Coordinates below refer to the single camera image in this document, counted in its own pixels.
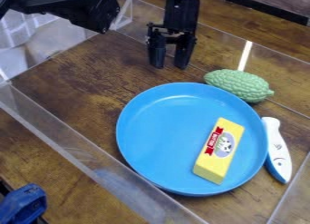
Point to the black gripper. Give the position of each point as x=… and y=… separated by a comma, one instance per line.
x=180, y=21

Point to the green bumpy toy gourd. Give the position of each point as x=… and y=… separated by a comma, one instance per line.
x=248, y=86

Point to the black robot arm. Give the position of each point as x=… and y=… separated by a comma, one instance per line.
x=95, y=14

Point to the blue round plate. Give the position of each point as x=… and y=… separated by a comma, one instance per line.
x=165, y=125

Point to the yellow toy butter block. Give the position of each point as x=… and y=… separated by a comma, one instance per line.
x=217, y=154

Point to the white blue toy fish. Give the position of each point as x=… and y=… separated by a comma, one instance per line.
x=278, y=159

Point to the blue clamp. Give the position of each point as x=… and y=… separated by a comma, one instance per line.
x=23, y=205

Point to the clear acrylic enclosure wall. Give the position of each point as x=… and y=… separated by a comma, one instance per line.
x=61, y=108

